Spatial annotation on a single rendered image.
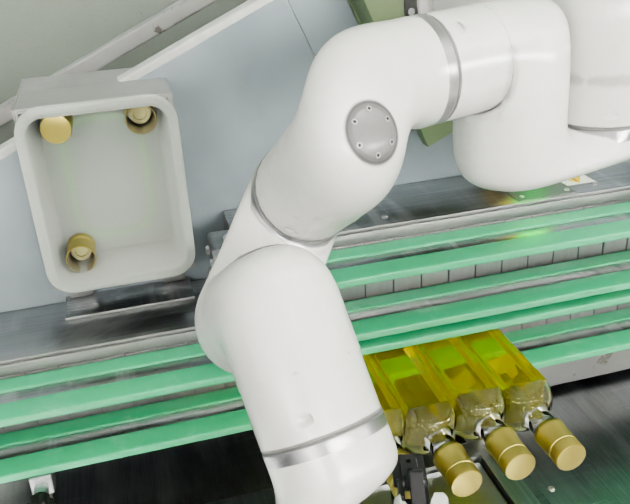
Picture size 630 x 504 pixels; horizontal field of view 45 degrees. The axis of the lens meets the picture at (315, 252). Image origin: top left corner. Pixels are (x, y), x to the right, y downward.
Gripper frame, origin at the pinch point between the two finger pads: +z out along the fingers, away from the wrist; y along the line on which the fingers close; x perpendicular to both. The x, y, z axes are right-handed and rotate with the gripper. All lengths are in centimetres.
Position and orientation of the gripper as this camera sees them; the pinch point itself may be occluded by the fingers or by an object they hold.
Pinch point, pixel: (408, 486)
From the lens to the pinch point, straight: 77.6
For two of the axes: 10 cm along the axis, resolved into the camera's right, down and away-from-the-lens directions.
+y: -0.4, -9.0, -4.4
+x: -10.0, 0.4, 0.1
